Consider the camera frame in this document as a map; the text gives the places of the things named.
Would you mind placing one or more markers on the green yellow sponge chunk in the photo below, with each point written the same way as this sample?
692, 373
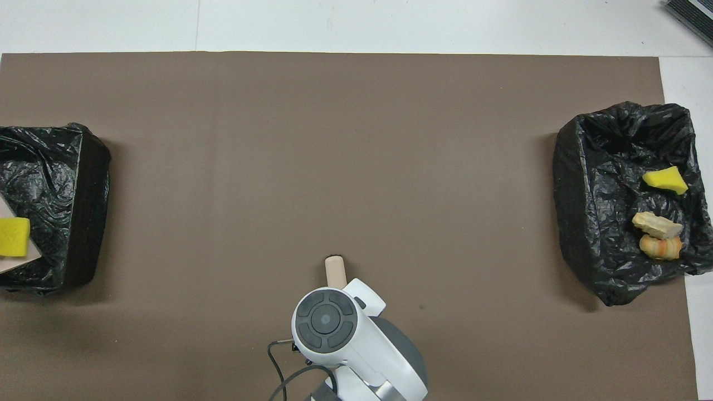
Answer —
665, 180

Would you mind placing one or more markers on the beige plastic dustpan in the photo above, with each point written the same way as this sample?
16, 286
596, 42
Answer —
8, 264

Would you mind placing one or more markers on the boxy black bag bin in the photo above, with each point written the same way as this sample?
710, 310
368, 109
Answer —
61, 184

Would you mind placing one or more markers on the crumpled black bag bin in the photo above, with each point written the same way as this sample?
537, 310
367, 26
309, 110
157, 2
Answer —
601, 167

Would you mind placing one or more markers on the yellow notched sponge piece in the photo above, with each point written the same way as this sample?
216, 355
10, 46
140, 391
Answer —
14, 236

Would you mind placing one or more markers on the beige hand brush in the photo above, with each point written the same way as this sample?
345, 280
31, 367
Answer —
335, 270

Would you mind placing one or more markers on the orange striped croissant piece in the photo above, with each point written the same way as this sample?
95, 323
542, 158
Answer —
660, 248

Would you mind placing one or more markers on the brown table mat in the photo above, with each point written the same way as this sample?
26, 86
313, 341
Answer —
334, 167

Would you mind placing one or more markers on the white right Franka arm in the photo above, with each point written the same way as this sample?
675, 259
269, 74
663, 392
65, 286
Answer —
356, 345

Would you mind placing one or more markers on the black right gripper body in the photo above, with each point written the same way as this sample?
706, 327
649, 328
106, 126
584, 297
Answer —
296, 347

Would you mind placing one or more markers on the pale bread chunk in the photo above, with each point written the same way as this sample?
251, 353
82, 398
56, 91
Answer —
657, 225

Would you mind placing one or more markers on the dark ribbed device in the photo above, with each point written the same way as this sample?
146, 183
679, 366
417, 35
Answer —
693, 14

